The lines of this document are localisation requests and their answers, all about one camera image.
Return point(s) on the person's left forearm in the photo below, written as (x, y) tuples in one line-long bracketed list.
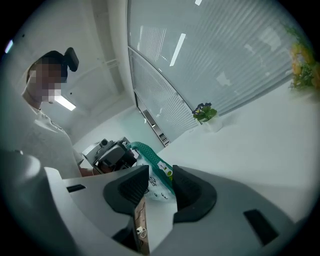
[(87, 172)]

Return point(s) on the person's head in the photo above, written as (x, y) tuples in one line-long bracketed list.
[(45, 80)]

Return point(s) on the brown wooden board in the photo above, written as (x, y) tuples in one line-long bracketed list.
[(141, 220)]

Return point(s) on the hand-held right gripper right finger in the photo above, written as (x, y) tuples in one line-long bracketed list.
[(195, 197)]

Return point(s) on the rectangular ceiling light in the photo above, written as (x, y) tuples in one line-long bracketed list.
[(64, 103)]

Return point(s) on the person's white shirt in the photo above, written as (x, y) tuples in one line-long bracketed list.
[(42, 142)]

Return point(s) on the frosted striped glass partition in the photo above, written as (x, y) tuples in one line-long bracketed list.
[(212, 55)]

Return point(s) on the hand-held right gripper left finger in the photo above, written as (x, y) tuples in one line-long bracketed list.
[(125, 190)]

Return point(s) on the black head-mounted camera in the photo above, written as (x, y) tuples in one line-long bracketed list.
[(72, 58)]

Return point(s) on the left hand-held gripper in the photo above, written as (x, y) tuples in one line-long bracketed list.
[(110, 156)]

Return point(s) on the purple flower plant white pot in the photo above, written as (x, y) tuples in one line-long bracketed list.
[(207, 116)]

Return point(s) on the yellow flower plant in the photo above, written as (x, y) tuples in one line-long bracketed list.
[(303, 65)]

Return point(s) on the white pouch with green zipper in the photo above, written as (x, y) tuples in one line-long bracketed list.
[(156, 172)]

